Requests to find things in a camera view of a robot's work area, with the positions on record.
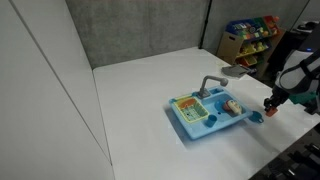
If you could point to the wooden toy storage shelf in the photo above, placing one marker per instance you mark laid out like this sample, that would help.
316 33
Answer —
250 43

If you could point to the yellow toy dish rack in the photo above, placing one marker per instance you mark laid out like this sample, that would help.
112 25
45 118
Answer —
193 113

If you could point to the black vertical pole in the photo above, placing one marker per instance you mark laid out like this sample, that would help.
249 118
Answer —
204 26

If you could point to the orange toy plate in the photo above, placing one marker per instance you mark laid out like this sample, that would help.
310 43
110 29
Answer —
185 103

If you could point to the black tripod stand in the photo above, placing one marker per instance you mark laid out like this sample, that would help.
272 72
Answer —
296 163

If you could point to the light blue toy sink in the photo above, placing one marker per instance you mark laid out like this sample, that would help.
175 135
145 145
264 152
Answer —
203 130

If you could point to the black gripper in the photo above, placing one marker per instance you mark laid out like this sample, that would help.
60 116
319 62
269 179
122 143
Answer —
279 95

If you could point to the toy food in sink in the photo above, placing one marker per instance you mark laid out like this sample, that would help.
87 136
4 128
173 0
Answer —
234 107

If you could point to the grey toy faucet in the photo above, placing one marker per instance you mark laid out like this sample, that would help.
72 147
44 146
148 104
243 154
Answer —
204 87

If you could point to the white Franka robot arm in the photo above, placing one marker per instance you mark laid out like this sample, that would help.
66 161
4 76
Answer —
300 76

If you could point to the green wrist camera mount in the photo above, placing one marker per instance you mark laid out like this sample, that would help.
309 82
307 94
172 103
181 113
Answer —
301 97

